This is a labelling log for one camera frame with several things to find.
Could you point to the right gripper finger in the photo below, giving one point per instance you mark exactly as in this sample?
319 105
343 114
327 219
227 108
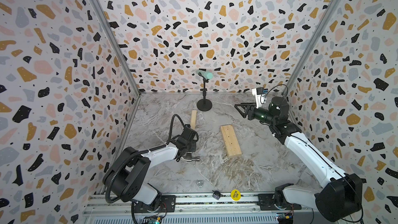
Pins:
244 111
243 105

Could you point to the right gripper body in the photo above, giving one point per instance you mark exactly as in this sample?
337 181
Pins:
261 115

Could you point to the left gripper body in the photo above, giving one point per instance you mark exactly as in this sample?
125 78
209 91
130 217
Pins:
192 147

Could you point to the wooden handle claw hammer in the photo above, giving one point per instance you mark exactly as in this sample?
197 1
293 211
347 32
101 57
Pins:
189 157

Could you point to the wooden block with nails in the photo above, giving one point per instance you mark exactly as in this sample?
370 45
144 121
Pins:
231 142

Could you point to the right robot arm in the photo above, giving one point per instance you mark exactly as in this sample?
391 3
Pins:
340 195

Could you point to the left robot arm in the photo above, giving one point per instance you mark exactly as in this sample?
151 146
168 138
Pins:
124 180

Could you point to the microphone on black stand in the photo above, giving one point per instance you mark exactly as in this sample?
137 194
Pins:
204 104

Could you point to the small clear disc on table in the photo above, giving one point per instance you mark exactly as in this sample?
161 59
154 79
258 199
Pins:
200 183

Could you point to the yellow round sticker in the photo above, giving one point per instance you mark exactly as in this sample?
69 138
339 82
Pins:
235 195

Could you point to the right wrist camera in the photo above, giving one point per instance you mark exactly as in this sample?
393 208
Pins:
260 96

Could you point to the black knob on rail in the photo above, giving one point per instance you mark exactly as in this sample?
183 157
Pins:
216 194

